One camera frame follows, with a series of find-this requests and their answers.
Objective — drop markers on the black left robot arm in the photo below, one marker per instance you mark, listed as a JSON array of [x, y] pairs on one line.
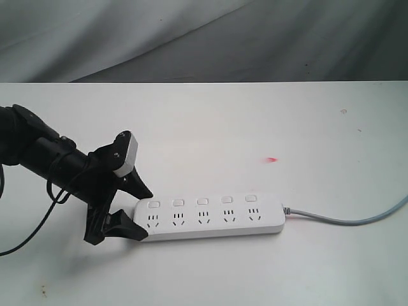
[[30, 142]]

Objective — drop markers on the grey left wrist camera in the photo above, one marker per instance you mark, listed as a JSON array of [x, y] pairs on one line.
[[125, 149]]

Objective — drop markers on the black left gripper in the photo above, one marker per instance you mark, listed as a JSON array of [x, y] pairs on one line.
[[101, 187]]

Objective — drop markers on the grey backdrop cloth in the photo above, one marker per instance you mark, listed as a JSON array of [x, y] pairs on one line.
[[203, 41]]

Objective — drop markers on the white five-outlet power strip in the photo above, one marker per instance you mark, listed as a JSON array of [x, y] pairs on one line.
[[186, 216]]

